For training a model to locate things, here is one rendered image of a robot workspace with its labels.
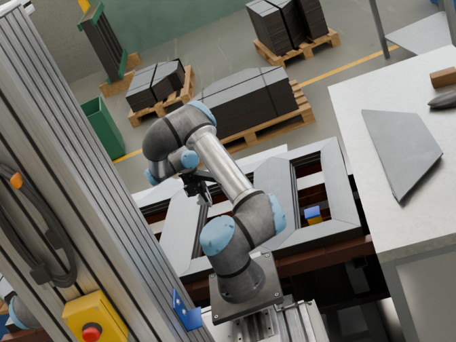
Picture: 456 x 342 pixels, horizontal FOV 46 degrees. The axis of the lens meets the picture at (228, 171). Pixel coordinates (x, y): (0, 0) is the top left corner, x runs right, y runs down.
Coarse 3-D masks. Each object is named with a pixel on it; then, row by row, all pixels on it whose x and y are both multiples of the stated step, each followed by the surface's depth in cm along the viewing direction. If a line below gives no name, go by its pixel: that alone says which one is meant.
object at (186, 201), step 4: (196, 196) 261; (180, 200) 264; (184, 200) 263; (188, 200) 261; (192, 200) 259; (196, 200) 258; (172, 204) 264; (176, 204) 262; (180, 204) 260; (184, 204) 259; (188, 204) 258; (168, 208) 262; (172, 208) 260; (176, 208) 259
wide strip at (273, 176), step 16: (272, 160) 262; (288, 160) 256; (256, 176) 254; (272, 176) 249; (288, 176) 243; (272, 192) 237; (288, 192) 232; (288, 208) 222; (288, 224) 212; (272, 240) 208
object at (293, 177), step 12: (312, 156) 254; (252, 180) 261; (324, 180) 236; (180, 192) 271; (216, 192) 266; (156, 204) 273; (168, 204) 272; (144, 216) 276; (204, 216) 249; (300, 216) 222; (300, 228) 213; (360, 228) 195; (312, 240) 199; (324, 240) 198; (336, 240) 198; (192, 252) 222; (276, 252) 202; (288, 252) 202; (300, 252) 202; (192, 276) 211; (204, 276) 210; (12, 324) 230
